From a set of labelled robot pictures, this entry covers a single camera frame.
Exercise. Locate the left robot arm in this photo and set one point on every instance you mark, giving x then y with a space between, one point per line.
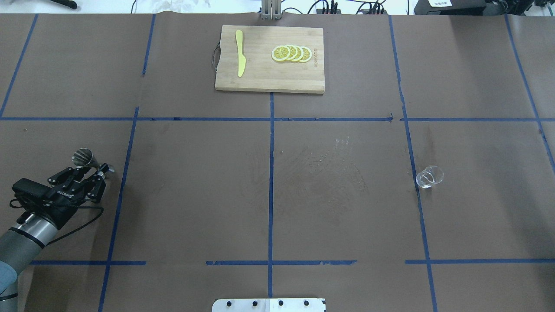
20 245

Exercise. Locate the yellow plastic knife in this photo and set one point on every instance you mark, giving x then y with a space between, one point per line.
239 37

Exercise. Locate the back lemon slice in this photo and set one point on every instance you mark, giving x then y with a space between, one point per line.
307 55

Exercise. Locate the brown paper table cover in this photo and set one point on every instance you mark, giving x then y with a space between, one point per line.
222 194

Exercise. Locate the aluminium frame post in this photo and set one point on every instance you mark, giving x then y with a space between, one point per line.
271 10

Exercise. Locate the wooden cutting board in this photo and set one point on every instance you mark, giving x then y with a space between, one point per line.
262 73

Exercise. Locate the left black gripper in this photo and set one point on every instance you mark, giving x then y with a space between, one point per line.
60 201

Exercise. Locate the steel double jigger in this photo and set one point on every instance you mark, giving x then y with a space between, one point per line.
84 158

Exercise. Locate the clear glass cup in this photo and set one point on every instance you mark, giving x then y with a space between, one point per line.
430 176

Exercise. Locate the black box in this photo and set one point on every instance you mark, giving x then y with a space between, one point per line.
451 7

